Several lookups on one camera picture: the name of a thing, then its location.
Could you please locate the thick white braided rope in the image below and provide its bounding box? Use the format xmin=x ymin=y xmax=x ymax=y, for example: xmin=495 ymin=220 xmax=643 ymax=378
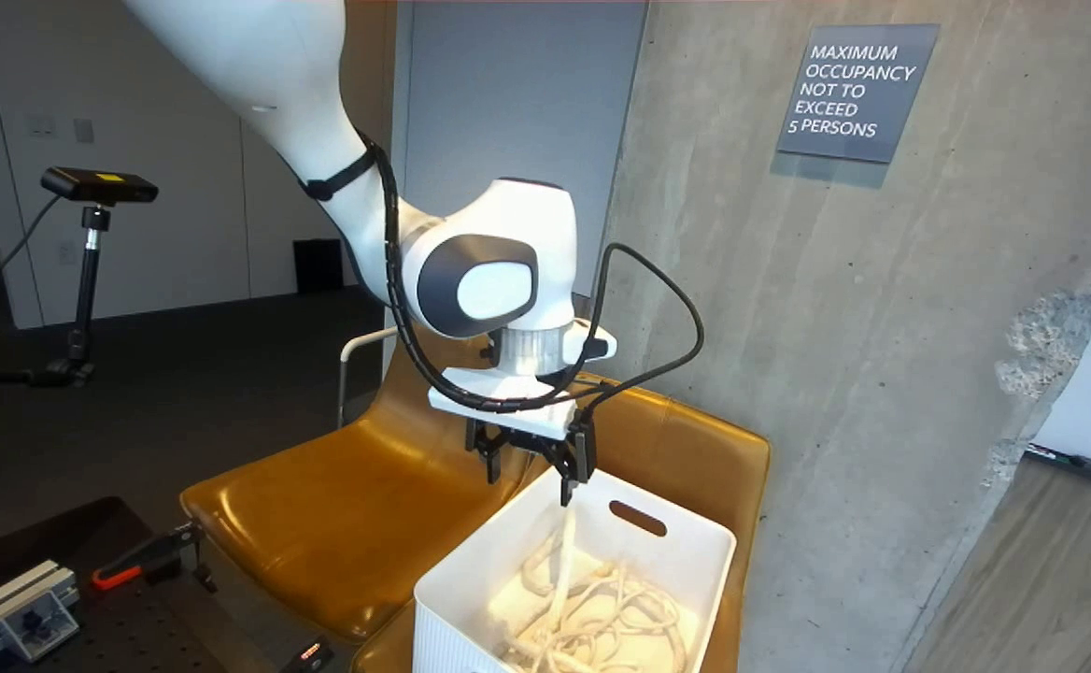
xmin=490 ymin=490 xmax=704 ymax=673

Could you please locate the black clamp orange handle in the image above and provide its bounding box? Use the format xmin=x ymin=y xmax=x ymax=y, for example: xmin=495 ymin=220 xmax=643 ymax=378
xmin=86 ymin=520 xmax=222 ymax=598

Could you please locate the black box by wall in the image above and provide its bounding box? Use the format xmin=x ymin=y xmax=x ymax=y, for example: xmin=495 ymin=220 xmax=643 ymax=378
xmin=288 ymin=232 xmax=346 ymax=301

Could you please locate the black work table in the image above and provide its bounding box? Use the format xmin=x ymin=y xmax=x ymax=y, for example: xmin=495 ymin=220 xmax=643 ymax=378
xmin=0 ymin=493 xmax=359 ymax=673

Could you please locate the black camera on stand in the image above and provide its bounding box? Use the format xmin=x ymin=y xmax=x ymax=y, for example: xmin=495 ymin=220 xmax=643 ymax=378
xmin=36 ymin=161 xmax=160 ymax=211

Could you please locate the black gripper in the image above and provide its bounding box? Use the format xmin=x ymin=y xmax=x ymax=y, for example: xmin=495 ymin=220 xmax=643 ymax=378
xmin=463 ymin=416 xmax=602 ymax=508

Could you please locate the thin white cord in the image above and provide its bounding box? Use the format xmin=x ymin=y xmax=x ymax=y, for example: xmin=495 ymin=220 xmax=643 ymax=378
xmin=505 ymin=559 xmax=704 ymax=673

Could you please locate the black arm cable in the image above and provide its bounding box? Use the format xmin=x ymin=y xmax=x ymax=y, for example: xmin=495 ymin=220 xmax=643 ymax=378
xmin=302 ymin=143 xmax=711 ymax=421

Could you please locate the white wall board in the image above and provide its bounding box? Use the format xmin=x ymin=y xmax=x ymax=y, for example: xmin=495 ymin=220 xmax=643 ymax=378
xmin=384 ymin=0 xmax=649 ymax=302

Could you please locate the mustard leather chair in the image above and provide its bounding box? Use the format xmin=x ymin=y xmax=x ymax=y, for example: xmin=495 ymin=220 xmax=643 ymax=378
xmin=177 ymin=306 xmax=554 ymax=646
xmin=343 ymin=371 xmax=779 ymax=673

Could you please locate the grey occupancy sign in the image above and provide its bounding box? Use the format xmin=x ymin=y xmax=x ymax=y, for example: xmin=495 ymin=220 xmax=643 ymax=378
xmin=774 ymin=21 xmax=944 ymax=174

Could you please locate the white plastic bin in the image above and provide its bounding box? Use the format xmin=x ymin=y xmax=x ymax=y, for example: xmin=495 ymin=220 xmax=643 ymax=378
xmin=409 ymin=465 xmax=739 ymax=673

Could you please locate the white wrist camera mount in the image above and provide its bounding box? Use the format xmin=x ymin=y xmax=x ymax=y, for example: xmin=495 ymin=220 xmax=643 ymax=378
xmin=421 ymin=325 xmax=623 ymax=446

